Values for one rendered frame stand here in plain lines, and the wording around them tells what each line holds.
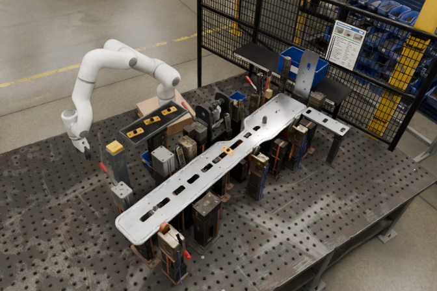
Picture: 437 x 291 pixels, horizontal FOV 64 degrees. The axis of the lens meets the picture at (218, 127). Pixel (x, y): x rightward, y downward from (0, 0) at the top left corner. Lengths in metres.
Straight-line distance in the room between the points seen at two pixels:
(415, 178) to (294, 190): 0.82
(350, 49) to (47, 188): 2.07
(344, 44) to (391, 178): 0.92
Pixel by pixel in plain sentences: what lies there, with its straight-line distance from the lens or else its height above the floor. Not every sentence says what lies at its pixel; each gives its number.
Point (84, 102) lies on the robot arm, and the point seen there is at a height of 1.27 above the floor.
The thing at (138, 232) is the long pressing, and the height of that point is 1.00.
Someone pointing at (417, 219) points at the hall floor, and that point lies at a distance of 3.36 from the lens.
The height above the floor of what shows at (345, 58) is 1.22.
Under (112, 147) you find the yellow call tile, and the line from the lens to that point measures 1.80.
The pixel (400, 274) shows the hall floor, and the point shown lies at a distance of 3.01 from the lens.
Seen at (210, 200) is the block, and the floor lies 1.03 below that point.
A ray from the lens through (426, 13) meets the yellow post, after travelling 2.28.
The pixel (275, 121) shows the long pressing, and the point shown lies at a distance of 2.18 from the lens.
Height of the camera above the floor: 2.43
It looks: 43 degrees down
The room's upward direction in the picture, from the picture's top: 3 degrees clockwise
